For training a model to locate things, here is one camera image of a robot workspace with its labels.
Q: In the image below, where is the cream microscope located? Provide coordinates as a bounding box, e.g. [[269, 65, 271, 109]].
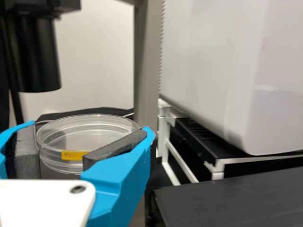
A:
[[0, 0, 164, 182]]

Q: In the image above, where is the white rack frame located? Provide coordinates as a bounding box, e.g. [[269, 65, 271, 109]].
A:
[[156, 98, 225, 187]]

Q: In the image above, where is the petri dish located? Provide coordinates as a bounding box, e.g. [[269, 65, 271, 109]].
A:
[[35, 113, 141, 175]]

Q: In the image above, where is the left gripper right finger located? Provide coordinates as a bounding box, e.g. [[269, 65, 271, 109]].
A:
[[80, 125, 157, 227]]

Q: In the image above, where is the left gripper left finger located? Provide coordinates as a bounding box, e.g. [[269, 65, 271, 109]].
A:
[[0, 120, 41, 180]]

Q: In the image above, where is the white box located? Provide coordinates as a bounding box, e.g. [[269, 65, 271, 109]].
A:
[[158, 0, 303, 157]]

